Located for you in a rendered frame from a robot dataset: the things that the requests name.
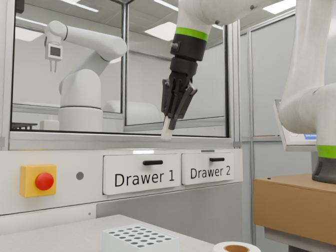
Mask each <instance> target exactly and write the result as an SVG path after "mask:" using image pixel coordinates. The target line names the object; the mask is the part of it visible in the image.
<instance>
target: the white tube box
mask: <svg viewBox="0 0 336 252"><path fill-rule="evenodd" d="M101 251H102V252H180V238H179V237H176V236H174V235H171V234H168V233H165V232H162V231H160V230H157V229H154V228H151V227H149V226H146V225H143V224H140V223H136V224H131V225H127V226H122V227H117V228H112V229H107V230H102V232H101Z"/></svg>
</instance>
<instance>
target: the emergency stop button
mask: <svg viewBox="0 0 336 252"><path fill-rule="evenodd" d="M53 184H54V178H53V176H52V175H51V174H50V173H47V172H43V173H40V174H39V175H38V176H37V177H36V179H35V186H36V187H37V188H38V189H39V190H42V191H46V190H48V189H50V188H51V187H52V186H53Z"/></svg>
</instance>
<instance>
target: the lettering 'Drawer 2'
mask: <svg viewBox="0 0 336 252"><path fill-rule="evenodd" d="M226 167H229V170H228V172H229V171H230V166H226ZM192 170H195V172H196V174H195V177H192ZM216 170H218V172H216ZM216 170H215V175H216V173H219V169H216ZM201 171H202V170H199V171H198V178H200V172H201ZM203 171H205V173H203V174H205V176H203V174H202V177H203V178H205V177H207V172H206V170H203ZM228 172H227V174H226V175H230V173H229V174H228ZM213 174H214V169H213V172H212V170H210V173H209V170H208V175H209V177H210V175H211V176H212V177H213ZM196 176H197V170H196V169H195V168H191V179H194V178H196ZM216 176H219V175H216Z"/></svg>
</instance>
